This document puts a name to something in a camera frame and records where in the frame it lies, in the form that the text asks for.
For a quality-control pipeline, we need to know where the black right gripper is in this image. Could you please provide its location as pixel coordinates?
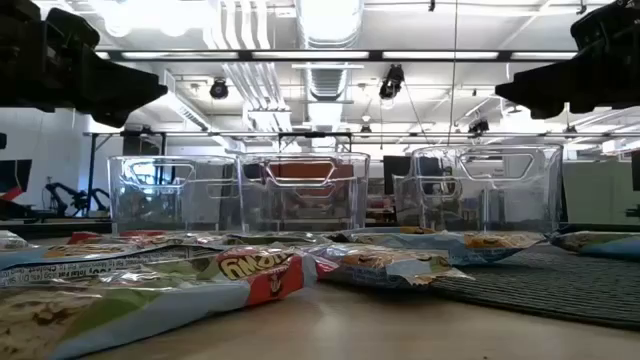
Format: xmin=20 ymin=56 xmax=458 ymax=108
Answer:
xmin=494 ymin=29 xmax=640 ymax=121

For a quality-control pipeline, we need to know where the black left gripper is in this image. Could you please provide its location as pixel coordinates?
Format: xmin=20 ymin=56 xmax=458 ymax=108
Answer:
xmin=0 ymin=19 xmax=169 ymax=129

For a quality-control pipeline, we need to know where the dark blue Chewy granola bar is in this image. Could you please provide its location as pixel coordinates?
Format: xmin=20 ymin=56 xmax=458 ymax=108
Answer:
xmin=294 ymin=242 xmax=475 ymax=292

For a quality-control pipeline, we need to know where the black background panel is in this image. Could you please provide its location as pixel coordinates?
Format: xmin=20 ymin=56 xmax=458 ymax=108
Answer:
xmin=122 ymin=130 xmax=167 ymax=156

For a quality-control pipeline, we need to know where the clear plastic bin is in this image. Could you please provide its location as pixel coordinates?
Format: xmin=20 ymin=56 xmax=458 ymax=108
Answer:
xmin=238 ymin=152 xmax=371 ymax=234
xmin=394 ymin=144 xmax=565 ymax=234
xmin=107 ymin=154 xmax=241 ymax=235

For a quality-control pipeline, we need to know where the black background monitor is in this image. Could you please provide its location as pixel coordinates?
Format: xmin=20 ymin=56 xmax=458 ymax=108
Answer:
xmin=0 ymin=158 xmax=34 ymax=201

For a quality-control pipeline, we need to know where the black background screen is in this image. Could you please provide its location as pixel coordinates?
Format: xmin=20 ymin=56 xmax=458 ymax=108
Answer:
xmin=382 ymin=155 xmax=412 ymax=195

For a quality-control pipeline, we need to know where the black overhead light beam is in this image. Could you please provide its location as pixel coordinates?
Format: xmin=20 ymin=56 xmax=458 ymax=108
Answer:
xmin=94 ymin=48 xmax=581 ymax=63

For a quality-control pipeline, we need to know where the round grey woven placemat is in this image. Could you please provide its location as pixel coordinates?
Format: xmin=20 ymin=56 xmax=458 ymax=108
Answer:
xmin=429 ymin=243 xmax=640 ymax=331

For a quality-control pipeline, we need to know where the orange background box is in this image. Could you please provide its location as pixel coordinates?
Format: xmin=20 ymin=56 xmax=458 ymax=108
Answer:
xmin=267 ymin=162 xmax=355 ymax=197

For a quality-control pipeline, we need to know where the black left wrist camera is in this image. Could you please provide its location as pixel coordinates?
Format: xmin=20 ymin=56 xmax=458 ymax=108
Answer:
xmin=43 ymin=7 xmax=101 ymax=51

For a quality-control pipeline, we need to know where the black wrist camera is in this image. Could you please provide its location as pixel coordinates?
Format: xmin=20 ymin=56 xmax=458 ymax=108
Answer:
xmin=43 ymin=7 xmax=101 ymax=51
xmin=570 ymin=0 xmax=640 ymax=51

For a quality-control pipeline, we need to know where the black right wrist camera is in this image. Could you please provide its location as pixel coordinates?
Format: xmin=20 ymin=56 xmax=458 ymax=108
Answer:
xmin=570 ymin=0 xmax=640 ymax=51

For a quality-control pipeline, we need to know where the black vertical frame post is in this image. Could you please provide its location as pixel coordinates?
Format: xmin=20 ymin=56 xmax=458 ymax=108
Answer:
xmin=87 ymin=133 xmax=100 ymax=217

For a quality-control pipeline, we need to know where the black horizontal frame rail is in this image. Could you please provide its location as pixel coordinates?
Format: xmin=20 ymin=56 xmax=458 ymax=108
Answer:
xmin=82 ymin=130 xmax=640 ymax=141

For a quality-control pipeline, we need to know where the thin hanging black cable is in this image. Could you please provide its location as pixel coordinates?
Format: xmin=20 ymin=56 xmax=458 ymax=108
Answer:
xmin=446 ymin=0 xmax=459 ymax=147

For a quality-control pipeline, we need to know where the grey-green partition wall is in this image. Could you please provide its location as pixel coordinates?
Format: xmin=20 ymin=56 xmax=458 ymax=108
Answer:
xmin=563 ymin=160 xmax=634 ymax=224

